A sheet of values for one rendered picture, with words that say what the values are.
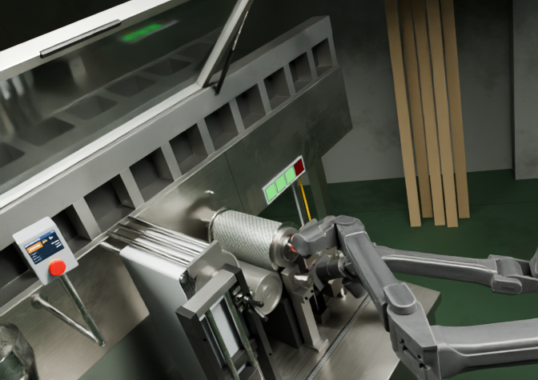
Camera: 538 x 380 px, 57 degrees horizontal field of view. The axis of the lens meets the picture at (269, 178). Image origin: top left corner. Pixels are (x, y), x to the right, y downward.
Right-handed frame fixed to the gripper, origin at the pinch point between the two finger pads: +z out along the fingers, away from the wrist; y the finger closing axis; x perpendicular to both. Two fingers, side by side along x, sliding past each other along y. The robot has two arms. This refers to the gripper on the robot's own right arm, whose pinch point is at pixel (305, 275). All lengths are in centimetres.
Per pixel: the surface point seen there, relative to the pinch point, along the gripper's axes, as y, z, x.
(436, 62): 184, 31, 15
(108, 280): -44, 14, 37
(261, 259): -12.3, -5.2, 15.1
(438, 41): 187, 24, 25
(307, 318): -10.5, -3.2, -8.3
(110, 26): -36, -51, 75
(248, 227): -8.4, -3.7, 24.3
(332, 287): 4.3, -2.2, -8.6
